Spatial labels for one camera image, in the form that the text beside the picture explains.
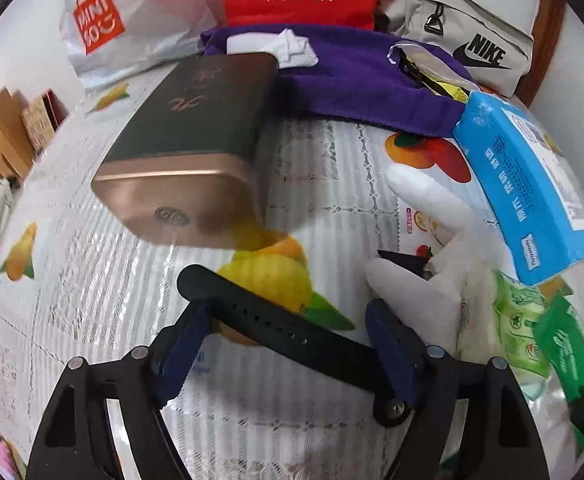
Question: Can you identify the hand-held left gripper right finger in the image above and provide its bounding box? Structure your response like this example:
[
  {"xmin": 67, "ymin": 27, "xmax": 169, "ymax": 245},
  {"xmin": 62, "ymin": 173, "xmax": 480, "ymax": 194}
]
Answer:
[{"xmin": 364, "ymin": 299, "xmax": 545, "ymax": 480}]

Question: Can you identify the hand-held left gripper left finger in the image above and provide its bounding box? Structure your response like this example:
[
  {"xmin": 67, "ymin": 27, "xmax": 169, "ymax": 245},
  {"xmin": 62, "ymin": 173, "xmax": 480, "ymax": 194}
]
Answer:
[{"xmin": 24, "ymin": 300, "xmax": 217, "ymax": 480}]

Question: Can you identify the pale green plastic bag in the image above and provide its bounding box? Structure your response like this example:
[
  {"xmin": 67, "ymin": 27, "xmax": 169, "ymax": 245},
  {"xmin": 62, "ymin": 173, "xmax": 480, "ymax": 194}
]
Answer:
[{"xmin": 457, "ymin": 260, "xmax": 584, "ymax": 461}]

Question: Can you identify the black perforated watch strap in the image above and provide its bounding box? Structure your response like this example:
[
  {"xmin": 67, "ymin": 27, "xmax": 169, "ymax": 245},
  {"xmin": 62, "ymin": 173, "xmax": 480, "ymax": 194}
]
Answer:
[{"xmin": 178, "ymin": 264, "xmax": 417, "ymax": 428}]

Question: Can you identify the light green packet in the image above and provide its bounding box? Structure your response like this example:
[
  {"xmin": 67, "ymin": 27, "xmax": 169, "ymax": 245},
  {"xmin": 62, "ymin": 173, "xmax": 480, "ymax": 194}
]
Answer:
[{"xmin": 492, "ymin": 270, "xmax": 555, "ymax": 378}]

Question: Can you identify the white glove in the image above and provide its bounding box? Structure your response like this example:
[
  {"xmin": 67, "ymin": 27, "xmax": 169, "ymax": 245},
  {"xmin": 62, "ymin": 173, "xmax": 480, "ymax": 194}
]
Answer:
[{"xmin": 364, "ymin": 165, "xmax": 493, "ymax": 361}]

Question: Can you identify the clear bag with yellow item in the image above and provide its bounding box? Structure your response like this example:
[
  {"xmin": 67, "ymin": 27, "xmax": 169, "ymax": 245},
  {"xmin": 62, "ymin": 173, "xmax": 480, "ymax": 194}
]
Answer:
[{"xmin": 387, "ymin": 41, "xmax": 473, "ymax": 106}]

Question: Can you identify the white tissue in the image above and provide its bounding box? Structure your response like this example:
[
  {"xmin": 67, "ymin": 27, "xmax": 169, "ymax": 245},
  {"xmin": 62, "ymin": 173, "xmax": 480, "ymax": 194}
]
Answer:
[{"xmin": 226, "ymin": 29, "xmax": 319, "ymax": 68}]

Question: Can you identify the fruit print tablecloth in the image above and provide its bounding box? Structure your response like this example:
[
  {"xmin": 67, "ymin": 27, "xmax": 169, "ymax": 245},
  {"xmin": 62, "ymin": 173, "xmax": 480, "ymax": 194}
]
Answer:
[{"xmin": 0, "ymin": 80, "xmax": 584, "ymax": 480}]

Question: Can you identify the blue tissue pack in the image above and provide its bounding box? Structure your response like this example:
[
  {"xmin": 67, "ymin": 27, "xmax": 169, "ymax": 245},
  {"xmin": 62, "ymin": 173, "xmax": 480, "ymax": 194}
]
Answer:
[{"xmin": 452, "ymin": 91, "xmax": 584, "ymax": 286}]

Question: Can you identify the dark green tin box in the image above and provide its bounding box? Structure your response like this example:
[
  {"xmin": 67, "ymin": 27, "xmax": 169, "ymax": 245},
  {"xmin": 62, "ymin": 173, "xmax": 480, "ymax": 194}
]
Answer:
[{"xmin": 92, "ymin": 51, "xmax": 280, "ymax": 251}]

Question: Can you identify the purple towel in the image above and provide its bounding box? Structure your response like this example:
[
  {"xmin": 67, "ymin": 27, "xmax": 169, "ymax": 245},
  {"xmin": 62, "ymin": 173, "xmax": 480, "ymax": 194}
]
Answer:
[{"xmin": 199, "ymin": 24, "xmax": 475, "ymax": 138}]

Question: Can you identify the white plastic shopping bag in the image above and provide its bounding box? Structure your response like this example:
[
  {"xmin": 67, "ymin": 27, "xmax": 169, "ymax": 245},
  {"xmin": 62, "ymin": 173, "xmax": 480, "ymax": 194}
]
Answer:
[{"xmin": 59, "ymin": 0, "xmax": 220, "ymax": 92}]

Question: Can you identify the grey waist bag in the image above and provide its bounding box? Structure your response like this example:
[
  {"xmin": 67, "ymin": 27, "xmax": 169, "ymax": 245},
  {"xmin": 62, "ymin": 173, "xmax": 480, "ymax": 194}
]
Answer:
[{"xmin": 377, "ymin": 0, "xmax": 535, "ymax": 98}]

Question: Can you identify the brown wooden door frame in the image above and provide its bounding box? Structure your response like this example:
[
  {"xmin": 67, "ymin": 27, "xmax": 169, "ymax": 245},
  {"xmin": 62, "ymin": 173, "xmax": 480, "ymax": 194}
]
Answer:
[{"xmin": 514, "ymin": 0, "xmax": 565, "ymax": 111}]

